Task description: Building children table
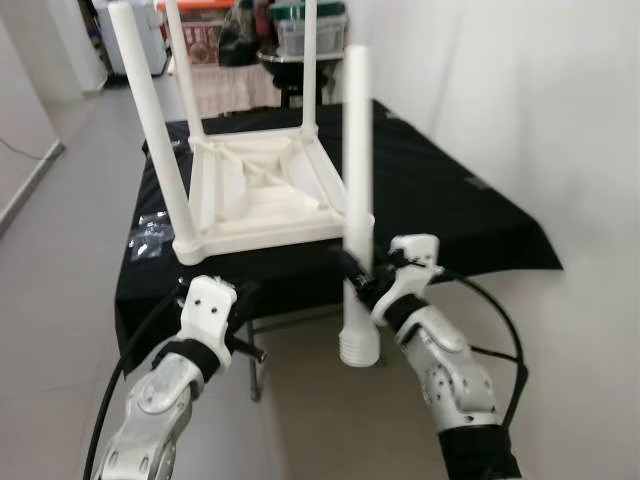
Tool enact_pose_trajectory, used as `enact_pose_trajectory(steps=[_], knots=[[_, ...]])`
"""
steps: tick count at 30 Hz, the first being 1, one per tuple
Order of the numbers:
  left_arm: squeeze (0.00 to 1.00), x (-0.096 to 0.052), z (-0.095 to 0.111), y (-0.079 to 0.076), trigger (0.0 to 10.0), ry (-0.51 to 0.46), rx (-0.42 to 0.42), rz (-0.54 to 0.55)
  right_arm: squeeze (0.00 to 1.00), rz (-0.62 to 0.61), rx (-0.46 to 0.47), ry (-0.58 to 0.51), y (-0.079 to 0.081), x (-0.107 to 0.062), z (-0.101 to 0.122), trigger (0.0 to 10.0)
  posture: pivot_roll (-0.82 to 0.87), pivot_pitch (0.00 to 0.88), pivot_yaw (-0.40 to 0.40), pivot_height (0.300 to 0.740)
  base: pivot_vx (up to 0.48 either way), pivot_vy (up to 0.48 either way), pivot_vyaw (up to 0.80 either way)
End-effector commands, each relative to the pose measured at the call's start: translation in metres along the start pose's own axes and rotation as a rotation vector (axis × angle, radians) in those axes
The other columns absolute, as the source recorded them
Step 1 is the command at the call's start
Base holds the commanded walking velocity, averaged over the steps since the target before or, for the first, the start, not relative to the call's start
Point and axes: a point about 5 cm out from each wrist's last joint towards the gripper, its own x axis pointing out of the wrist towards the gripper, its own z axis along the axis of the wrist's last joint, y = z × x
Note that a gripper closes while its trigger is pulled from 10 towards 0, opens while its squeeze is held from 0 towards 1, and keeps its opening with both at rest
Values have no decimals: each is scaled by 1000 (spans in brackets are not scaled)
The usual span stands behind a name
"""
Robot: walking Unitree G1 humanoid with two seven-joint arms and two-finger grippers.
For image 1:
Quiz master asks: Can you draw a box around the black tablecloth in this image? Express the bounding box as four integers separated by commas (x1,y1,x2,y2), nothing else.
115,98,563,346

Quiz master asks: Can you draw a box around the black wall cable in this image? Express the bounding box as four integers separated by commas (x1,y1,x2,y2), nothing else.
0,138,63,163

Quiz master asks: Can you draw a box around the orange shelf board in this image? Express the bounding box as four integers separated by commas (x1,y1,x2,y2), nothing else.
155,0,236,13

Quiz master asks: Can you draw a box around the white chest freezer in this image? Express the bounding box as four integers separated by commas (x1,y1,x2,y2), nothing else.
95,0,169,76

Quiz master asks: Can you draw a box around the red printed box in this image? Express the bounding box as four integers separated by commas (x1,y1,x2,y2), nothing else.
180,20,226,66

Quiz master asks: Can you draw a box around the clear plastic wrap scrap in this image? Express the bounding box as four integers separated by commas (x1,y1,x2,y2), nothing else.
130,210,176,261

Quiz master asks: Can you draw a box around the black bag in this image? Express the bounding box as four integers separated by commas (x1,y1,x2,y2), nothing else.
218,5,263,69

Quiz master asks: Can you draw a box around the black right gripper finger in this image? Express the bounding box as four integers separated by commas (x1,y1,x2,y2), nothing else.
332,250,366,291

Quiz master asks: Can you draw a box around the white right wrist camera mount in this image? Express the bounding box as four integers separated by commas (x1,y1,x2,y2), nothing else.
372,235,444,326

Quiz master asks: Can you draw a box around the clear plastic storage container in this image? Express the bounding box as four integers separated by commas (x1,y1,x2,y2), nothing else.
270,0,349,56

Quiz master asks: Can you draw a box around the cream plastic children table top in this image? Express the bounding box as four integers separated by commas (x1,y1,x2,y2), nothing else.
172,128,376,266

